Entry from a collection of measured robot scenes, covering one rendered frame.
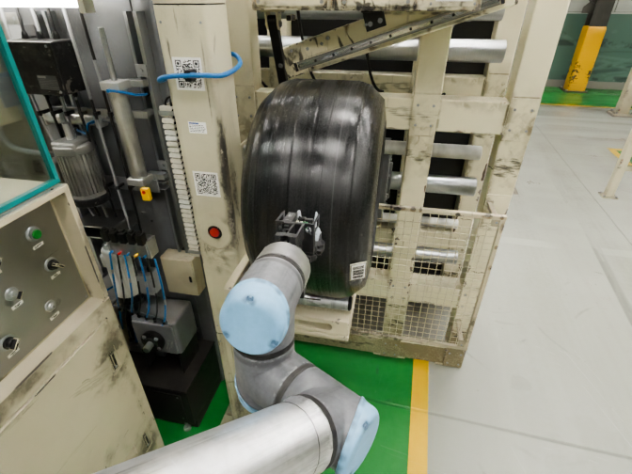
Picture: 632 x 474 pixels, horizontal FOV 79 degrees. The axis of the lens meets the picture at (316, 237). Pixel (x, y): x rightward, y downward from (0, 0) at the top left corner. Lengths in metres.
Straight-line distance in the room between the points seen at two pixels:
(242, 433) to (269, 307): 0.15
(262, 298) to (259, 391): 0.15
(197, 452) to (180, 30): 0.89
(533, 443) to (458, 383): 0.39
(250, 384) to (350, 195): 0.43
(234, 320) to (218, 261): 0.76
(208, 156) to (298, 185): 0.35
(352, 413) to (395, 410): 1.53
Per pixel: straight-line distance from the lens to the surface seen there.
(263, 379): 0.57
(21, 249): 1.16
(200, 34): 1.03
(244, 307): 0.50
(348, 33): 1.33
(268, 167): 0.85
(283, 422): 0.45
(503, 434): 2.11
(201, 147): 1.10
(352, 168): 0.82
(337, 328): 1.17
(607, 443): 2.31
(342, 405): 0.52
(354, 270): 0.90
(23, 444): 1.26
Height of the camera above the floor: 1.67
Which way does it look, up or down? 32 degrees down
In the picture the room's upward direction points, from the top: straight up
